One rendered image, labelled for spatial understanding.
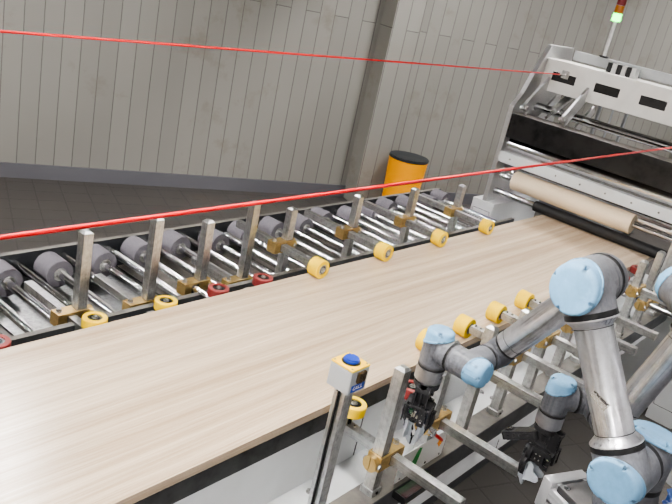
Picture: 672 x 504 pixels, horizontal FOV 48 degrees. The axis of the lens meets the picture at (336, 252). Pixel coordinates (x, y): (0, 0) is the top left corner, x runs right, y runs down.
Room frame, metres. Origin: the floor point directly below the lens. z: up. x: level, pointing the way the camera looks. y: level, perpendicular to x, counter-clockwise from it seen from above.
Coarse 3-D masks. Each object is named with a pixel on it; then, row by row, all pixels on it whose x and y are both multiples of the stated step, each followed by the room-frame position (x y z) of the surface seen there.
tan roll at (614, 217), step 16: (512, 176) 4.75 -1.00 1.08; (528, 176) 4.72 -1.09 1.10; (528, 192) 4.67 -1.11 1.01; (544, 192) 4.60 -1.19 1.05; (560, 192) 4.56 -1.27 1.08; (576, 192) 4.56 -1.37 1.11; (576, 208) 4.47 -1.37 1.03; (592, 208) 4.41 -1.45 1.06; (608, 208) 4.38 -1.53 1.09; (608, 224) 4.35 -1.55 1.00; (624, 224) 4.28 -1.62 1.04; (640, 224) 4.29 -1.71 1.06
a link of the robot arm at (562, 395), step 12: (552, 384) 1.83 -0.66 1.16; (564, 384) 1.82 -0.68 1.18; (576, 384) 1.84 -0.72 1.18; (552, 396) 1.82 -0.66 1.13; (564, 396) 1.81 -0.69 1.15; (576, 396) 1.83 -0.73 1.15; (540, 408) 1.85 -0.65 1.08; (552, 408) 1.82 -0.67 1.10; (564, 408) 1.82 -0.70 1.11; (576, 408) 1.82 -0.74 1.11
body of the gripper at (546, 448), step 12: (540, 432) 1.82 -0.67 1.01; (552, 432) 1.82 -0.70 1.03; (564, 432) 1.84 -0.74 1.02; (528, 444) 1.84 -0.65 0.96; (540, 444) 1.84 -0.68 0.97; (552, 444) 1.82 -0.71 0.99; (528, 456) 1.83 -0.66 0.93; (540, 456) 1.82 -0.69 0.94; (552, 456) 1.80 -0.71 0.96; (540, 468) 1.80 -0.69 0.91
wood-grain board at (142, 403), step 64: (448, 256) 3.45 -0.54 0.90; (512, 256) 3.67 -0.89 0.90; (576, 256) 3.91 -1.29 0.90; (128, 320) 2.14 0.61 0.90; (192, 320) 2.24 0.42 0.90; (256, 320) 2.34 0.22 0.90; (320, 320) 2.45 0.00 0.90; (384, 320) 2.57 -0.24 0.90; (448, 320) 2.70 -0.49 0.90; (0, 384) 1.66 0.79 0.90; (64, 384) 1.72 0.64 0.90; (128, 384) 1.79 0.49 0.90; (192, 384) 1.86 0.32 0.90; (256, 384) 1.93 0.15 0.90; (320, 384) 2.01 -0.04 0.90; (384, 384) 2.14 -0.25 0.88; (0, 448) 1.42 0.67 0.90; (64, 448) 1.47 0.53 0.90; (128, 448) 1.52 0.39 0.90; (192, 448) 1.57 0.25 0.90
